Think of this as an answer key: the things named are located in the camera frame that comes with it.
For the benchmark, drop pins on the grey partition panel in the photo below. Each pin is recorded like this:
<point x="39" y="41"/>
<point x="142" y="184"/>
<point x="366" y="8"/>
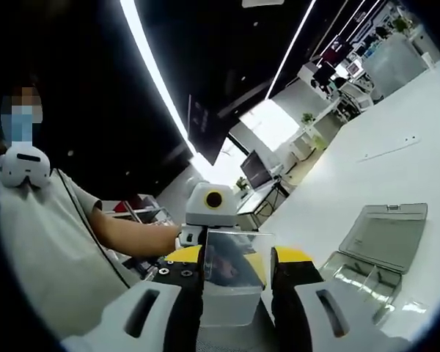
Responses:
<point x="394" y="66"/>

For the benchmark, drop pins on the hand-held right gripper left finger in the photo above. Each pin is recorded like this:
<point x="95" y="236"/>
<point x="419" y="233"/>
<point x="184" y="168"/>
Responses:
<point x="106" y="326"/>

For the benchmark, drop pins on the white chest device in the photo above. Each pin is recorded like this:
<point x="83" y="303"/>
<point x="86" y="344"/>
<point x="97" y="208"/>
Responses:
<point x="25" y="165"/>

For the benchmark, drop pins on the white paper cup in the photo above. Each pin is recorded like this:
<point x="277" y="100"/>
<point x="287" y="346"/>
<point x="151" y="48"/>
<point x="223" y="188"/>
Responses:
<point x="427" y="59"/>

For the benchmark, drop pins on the dark red wall screen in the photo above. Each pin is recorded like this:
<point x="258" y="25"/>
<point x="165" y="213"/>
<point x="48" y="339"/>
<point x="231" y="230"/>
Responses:
<point x="337" y="51"/>

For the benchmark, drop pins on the white flat strip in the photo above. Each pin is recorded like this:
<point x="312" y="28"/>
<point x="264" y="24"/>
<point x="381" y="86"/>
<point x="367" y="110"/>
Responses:
<point x="388" y="148"/>

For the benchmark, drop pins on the grey transparent dual guide fixture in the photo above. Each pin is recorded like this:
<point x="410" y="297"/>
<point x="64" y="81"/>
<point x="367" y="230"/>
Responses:
<point x="381" y="234"/>

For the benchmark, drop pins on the potted green plant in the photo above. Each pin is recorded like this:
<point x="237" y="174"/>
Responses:
<point x="308" y="118"/>

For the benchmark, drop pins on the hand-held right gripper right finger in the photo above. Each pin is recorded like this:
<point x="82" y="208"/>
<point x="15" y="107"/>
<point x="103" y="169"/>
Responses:
<point x="352" y="326"/>

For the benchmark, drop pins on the white monitor desk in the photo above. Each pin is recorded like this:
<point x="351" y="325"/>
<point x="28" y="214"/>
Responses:
<point x="260" y="201"/>

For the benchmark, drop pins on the dark hanging display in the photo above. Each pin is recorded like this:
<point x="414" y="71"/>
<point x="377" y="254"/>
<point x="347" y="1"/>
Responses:
<point x="205" y="128"/>

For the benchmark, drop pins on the computer monitor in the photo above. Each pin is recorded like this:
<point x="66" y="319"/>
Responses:
<point x="256" y="170"/>

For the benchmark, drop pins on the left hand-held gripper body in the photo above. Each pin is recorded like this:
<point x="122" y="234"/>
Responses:
<point x="198" y="212"/>

